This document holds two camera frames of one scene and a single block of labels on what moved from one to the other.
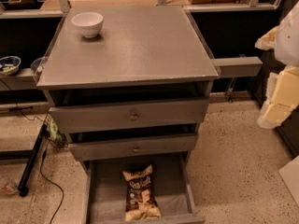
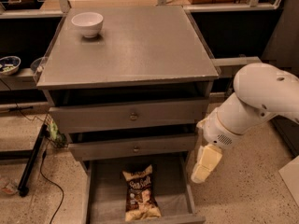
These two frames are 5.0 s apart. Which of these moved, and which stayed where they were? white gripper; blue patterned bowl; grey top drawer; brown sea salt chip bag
Moved: white gripper
Stayed: brown sea salt chip bag; blue patterned bowl; grey top drawer
